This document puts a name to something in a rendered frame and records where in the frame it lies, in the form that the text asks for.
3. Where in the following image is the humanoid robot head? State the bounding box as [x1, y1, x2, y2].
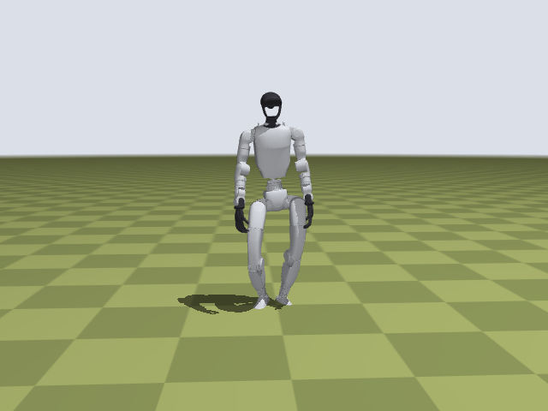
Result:
[260, 92, 282, 128]

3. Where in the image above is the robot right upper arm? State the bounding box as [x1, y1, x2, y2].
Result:
[237, 129, 255, 176]

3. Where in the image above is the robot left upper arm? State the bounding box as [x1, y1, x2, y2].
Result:
[289, 127, 307, 172]

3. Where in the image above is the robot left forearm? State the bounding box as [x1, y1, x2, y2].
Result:
[299, 161, 313, 201]

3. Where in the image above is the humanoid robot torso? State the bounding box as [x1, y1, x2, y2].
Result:
[253, 122, 291, 211]

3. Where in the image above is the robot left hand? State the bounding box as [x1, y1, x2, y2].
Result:
[303, 194, 314, 229]

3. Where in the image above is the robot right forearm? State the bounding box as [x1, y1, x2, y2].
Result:
[234, 164, 247, 206]

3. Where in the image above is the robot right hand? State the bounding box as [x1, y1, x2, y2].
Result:
[234, 198, 249, 233]

